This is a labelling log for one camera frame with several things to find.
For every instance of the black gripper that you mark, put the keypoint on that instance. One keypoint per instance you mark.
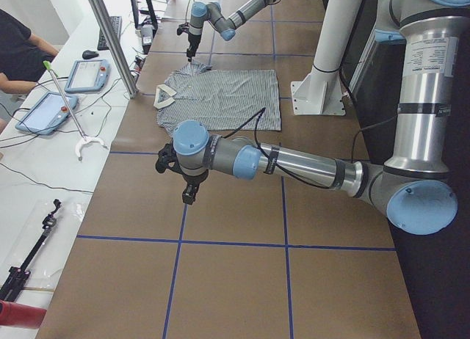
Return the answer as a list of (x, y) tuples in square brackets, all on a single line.
[(193, 180), (192, 40)]

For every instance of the striped polo shirt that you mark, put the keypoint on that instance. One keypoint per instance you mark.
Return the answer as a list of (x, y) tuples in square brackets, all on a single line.
[(222, 100)]

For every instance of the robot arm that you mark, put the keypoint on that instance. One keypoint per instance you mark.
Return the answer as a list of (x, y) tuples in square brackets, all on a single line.
[(212, 14), (410, 188)]

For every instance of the black computer mouse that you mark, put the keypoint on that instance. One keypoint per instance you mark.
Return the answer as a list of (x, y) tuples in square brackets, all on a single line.
[(88, 54)]

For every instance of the far blue teach pendant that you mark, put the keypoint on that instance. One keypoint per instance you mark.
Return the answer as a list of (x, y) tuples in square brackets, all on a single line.
[(88, 76)]

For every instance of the blue teach pendant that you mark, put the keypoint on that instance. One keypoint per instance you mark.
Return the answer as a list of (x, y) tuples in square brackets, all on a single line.
[(45, 116), (88, 76)]

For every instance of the white reacher grabber tool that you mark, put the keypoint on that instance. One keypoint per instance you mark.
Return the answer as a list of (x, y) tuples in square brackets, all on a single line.
[(85, 139)]

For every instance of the near blue teach pendant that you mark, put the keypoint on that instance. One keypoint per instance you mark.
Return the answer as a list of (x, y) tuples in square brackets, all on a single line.
[(45, 116)]

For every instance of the seated person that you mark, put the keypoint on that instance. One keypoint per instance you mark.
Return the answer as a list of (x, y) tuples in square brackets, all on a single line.
[(22, 56)]

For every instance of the red cylinder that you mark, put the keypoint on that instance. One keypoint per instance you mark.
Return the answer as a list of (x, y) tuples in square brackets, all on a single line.
[(21, 316)]

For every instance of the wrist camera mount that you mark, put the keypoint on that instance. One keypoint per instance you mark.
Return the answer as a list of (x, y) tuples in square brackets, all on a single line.
[(167, 160), (183, 28)]

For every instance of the aluminium frame post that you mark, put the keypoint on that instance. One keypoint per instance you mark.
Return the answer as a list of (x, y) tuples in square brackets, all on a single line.
[(102, 16)]

